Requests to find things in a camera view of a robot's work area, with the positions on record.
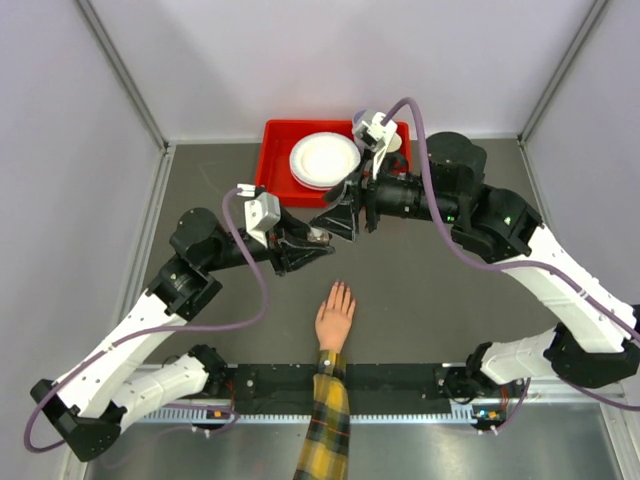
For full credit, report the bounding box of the white plate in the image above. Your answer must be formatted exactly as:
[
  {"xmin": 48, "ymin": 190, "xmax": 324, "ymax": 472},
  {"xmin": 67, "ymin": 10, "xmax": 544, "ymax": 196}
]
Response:
[
  {"xmin": 289, "ymin": 132, "xmax": 361, "ymax": 175},
  {"xmin": 291, "ymin": 171, "xmax": 348, "ymax": 191}
]

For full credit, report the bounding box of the lavender plastic cup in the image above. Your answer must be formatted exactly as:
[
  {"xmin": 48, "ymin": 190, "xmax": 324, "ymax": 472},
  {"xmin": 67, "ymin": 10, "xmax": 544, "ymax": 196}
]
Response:
[{"xmin": 352, "ymin": 109, "xmax": 371, "ymax": 133}]

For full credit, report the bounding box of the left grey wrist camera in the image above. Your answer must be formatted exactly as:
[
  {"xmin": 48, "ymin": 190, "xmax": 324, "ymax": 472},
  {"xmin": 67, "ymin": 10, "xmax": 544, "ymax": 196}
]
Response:
[{"xmin": 237, "ymin": 184, "xmax": 281, "ymax": 248}]

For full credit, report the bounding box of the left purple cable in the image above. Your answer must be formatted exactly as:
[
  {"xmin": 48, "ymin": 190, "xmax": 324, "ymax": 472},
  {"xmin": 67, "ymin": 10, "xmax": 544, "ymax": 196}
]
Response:
[{"xmin": 22, "ymin": 185, "xmax": 274, "ymax": 455}]

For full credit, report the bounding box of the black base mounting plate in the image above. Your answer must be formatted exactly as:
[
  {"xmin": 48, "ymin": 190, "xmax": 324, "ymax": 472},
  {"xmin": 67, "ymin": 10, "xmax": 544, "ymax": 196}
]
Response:
[{"xmin": 169, "ymin": 362, "xmax": 527, "ymax": 414}]

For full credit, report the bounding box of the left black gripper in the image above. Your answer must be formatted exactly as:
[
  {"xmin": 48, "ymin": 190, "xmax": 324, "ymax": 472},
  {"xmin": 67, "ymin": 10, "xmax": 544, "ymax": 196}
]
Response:
[{"xmin": 203, "ymin": 203, "xmax": 335, "ymax": 276}]

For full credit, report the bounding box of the aluminium frame rail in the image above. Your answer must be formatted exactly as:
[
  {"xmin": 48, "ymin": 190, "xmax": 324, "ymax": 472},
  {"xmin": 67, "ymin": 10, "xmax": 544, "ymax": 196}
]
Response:
[{"xmin": 127, "ymin": 364, "xmax": 627, "ymax": 403}]

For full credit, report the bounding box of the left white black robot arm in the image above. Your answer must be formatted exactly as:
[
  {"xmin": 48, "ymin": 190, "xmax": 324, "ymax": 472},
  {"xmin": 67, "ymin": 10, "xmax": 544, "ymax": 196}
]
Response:
[{"xmin": 30, "ymin": 208, "xmax": 335, "ymax": 462}]

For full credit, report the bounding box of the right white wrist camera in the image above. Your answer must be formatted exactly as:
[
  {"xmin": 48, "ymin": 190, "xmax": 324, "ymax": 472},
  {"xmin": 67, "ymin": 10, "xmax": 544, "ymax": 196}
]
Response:
[{"xmin": 352, "ymin": 110, "xmax": 398, "ymax": 177}]

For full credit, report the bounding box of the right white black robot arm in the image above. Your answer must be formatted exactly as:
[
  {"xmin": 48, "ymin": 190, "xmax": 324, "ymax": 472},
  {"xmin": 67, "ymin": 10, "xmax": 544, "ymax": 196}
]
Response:
[{"xmin": 425, "ymin": 132, "xmax": 639, "ymax": 399}]

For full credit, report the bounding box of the lower white plate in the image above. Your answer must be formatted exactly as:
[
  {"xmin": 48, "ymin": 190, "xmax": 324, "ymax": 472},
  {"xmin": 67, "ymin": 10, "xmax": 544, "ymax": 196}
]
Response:
[{"xmin": 291, "ymin": 171, "xmax": 348, "ymax": 191}]

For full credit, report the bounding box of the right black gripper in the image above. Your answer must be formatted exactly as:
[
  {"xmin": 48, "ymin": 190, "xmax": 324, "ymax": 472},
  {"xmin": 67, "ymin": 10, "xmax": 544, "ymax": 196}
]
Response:
[{"xmin": 309, "ymin": 146, "xmax": 460, "ymax": 243}]

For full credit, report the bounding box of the upper white plate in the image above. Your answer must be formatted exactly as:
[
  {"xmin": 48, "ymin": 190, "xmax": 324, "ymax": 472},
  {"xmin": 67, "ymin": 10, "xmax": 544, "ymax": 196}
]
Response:
[{"xmin": 289, "ymin": 132, "xmax": 361, "ymax": 175}]

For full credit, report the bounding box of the purple cable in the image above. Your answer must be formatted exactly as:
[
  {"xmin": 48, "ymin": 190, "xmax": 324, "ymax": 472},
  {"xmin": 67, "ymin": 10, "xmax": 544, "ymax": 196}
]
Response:
[
  {"xmin": 384, "ymin": 96, "xmax": 640, "ymax": 435},
  {"xmin": 22, "ymin": 185, "xmax": 274, "ymax": 455}
]

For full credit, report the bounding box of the mannequin hand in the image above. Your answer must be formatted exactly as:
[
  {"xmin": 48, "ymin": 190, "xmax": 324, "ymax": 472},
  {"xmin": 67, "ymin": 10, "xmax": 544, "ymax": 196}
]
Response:
[{"xmin": 314, "ymin": 281, "xmax": 356, "ymax": 353}]

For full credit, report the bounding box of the yellow plaid sleeve forearm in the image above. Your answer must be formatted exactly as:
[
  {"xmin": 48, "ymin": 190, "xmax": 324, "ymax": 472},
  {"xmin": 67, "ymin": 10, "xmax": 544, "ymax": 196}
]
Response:
[{"xmin": 293, "ymin": 351, "xmax": 351, "ymax": 479}]

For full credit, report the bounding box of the red plastic tray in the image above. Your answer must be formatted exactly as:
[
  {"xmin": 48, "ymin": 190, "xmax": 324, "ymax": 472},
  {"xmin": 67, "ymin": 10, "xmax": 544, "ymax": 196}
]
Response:
[{"xmin": 253, "ymin": 118, "xmax": 414, "ymax": 209}]

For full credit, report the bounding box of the dark green mug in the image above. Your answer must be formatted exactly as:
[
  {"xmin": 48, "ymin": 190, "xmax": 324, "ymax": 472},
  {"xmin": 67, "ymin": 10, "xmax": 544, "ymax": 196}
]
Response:
[{"xmin": 385, "ymin": 133, "xmax": 410, "ymax": 175}]

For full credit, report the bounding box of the glitter nail polish bottle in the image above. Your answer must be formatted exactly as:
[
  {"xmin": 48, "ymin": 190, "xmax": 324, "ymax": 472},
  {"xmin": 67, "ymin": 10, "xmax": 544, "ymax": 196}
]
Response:
[{"xmin": 307, "ymin": 227, "xmax": 332, "ymax": 245}]

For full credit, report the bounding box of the grey slotted cable duct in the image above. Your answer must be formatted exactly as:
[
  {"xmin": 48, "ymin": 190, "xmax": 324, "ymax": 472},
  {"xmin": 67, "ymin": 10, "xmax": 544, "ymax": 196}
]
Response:
[{"xmin": 99, "ymin": 402, "xmax": 506, "ymax": 425}]

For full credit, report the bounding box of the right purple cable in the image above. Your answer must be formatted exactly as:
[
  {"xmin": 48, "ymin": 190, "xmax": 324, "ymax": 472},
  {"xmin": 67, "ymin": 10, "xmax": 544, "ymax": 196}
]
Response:
[{"xmin": 384, "ymin": 96, "xmax": 640, "ymax": 435}]

